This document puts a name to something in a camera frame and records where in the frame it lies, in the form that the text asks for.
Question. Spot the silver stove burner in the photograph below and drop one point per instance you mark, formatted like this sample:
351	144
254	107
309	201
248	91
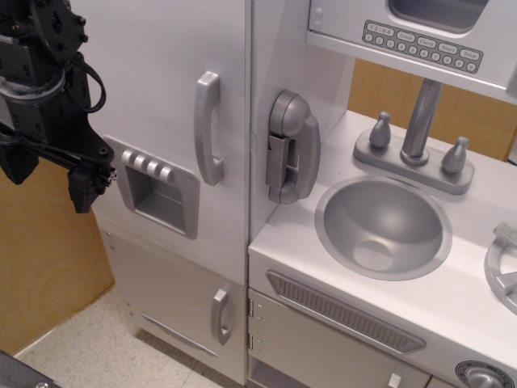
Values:
500	265

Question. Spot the silver oven dial knob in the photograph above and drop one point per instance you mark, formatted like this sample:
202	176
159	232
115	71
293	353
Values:
477	374

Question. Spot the white fridge door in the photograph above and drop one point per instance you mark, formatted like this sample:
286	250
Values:
150	56

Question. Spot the wooden board panel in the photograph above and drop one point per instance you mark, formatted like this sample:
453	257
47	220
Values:
53	261

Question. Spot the silver lower freezer handle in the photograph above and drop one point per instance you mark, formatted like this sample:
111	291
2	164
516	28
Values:
220	332

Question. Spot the silver vent panel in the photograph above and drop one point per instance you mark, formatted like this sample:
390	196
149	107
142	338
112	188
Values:
345	315

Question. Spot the white oven door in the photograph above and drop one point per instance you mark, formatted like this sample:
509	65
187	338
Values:
291	349

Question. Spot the black object bottom left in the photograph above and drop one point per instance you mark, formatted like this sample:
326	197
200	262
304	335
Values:
16	374

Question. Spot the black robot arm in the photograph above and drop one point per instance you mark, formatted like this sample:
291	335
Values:
44	85

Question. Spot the silver left faucet knob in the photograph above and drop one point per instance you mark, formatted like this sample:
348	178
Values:
380	135

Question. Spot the silver faucet base plate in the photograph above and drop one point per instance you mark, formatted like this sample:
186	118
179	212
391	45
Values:
430	173

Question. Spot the silver right faucet knob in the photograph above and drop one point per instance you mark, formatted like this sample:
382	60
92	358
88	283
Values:
454	160

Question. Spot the white toy kitchen body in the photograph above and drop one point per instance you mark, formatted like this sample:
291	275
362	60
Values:
452	308

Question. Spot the silver round sink bowl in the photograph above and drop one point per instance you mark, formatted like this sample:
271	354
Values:
383	228

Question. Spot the silver faucet spout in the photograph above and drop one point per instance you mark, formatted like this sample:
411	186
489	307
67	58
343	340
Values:
413	151

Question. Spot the silver toy wall phone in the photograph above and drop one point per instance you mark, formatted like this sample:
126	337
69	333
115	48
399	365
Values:
294	149

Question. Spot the silver ice dispenser panel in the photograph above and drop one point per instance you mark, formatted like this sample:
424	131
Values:
156	189

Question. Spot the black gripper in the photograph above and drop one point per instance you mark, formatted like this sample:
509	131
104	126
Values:
56	127

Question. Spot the silver faucet knob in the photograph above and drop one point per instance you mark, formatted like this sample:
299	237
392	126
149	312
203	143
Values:
380	135
454	160

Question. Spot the silver fridge handle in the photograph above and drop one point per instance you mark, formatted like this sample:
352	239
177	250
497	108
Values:
207	96

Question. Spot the white lower freezer door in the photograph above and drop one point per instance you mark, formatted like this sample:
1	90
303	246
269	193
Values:
171	297

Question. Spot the white toy microwave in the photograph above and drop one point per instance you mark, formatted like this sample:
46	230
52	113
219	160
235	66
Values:
467	44

